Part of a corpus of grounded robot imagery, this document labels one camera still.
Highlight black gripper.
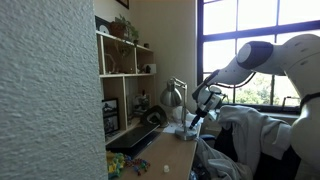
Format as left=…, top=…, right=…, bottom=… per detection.
left=188, top=106, right=209, bottom=131

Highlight loose papers under lamp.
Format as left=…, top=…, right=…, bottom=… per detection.
left=162, top=113, right=204, bottom=135

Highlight black rounded headgear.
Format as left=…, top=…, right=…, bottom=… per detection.
left=139, top=105, right=169, bottom=128

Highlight grey hoodie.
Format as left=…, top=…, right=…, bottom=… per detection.
left=194, top=104, right=294, bottom=180

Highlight black framed photo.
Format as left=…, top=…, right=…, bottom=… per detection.
left=102, top=97, right=120, bottom=118
left=103, top=114, right=121, bottom=136

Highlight wooden shelf unit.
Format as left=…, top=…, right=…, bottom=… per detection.
left=94, top=29, right=158, bottom=146

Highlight yellow green plastic toy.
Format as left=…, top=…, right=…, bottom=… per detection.
left=105, top=151, right=127, bottom=180

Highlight black office chair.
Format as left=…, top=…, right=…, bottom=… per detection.
left=199, top=123, right=303, bottom=180

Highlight potted green plant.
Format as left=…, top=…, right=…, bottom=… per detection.
left=109, top=13, right=140, bottom=46

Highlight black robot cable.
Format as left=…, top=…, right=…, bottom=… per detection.
left=213, top=71, right=258, bottom=89

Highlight colourful bead chain toy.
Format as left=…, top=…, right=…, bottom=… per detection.
left=123, top=155, right=152, bottom=177

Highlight dark window frame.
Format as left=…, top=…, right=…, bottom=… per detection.
left=196, top=0, right=320, bottom=114

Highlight black window bracket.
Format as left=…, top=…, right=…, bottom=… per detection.
left=281, top=95, right=302, bottom=108

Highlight dark wall picture frame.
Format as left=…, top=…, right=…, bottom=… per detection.
left=116, top=0, right=130, bottom=10

